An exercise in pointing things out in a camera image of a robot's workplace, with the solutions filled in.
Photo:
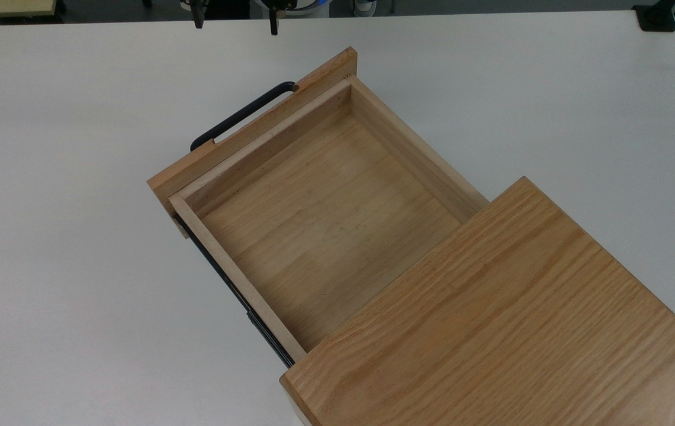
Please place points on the dark robot gripper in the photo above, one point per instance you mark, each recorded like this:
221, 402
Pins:
281, 3

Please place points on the white round floor object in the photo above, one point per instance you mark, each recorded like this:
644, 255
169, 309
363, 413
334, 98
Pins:
365, 6

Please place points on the pale yellow table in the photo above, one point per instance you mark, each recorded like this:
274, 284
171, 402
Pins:
6, 7

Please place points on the light oak wooden cabinet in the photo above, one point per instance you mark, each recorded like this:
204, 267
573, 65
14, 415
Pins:
521, 319

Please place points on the black pole with table clamp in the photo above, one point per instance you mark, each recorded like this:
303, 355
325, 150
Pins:
657, 18

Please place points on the black metal drawer slide rail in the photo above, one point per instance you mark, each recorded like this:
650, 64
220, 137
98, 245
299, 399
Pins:
257, 322

